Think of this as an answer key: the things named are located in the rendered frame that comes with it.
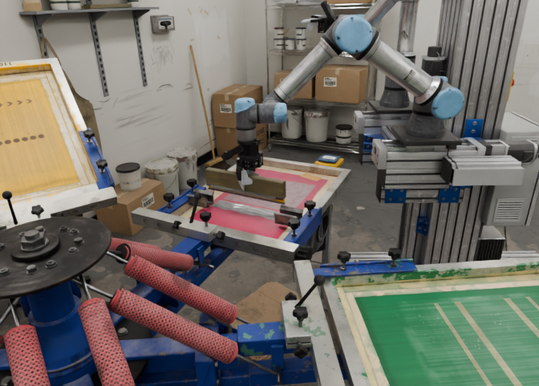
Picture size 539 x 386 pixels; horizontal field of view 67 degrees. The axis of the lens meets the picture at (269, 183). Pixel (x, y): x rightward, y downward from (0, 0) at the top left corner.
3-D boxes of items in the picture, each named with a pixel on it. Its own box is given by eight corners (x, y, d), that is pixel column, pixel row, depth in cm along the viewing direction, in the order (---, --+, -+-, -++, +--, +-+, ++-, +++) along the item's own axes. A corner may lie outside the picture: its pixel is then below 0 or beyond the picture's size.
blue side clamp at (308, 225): (310, 220, 170) (310, 205, 167) (321, 222, 168) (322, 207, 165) (280, 258, 145) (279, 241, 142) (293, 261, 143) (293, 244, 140)
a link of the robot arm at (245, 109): (256, 101, 148) (233, 101, 148) (257, 130, 152) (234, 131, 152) (257, 96, 155) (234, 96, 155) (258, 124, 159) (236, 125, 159)
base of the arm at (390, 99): (404, 101, 222) (407, 83, 218) (413, 107, 208) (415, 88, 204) (376, 101, 222) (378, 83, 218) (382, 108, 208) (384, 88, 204)
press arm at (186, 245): (198, 240, 148) (196, 228, 146) (212, 244, 145) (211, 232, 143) (168, 266, 134) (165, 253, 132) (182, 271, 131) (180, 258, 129)
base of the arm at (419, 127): (436, 127, 176) (439, 104, 172) (449, 137, 163) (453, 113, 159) (401, 127, 177) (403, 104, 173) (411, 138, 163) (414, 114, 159)
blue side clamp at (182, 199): (198, 197, 192) (196, 183, 190) (207, 199, 190) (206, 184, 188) (156, 226, 168) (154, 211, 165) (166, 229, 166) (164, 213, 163)
